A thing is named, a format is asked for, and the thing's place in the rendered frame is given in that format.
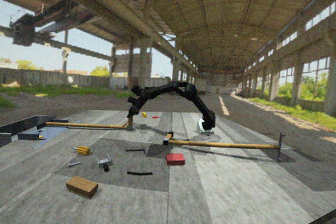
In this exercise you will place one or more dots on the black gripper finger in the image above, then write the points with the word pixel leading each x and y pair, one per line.
pixel 130 114

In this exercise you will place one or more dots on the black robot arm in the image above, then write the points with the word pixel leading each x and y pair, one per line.
pixel 190 93

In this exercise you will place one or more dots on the brown wooden block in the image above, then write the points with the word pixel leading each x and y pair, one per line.
pixel 82 187

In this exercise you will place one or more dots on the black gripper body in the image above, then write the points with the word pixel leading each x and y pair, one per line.
pixel 135 109

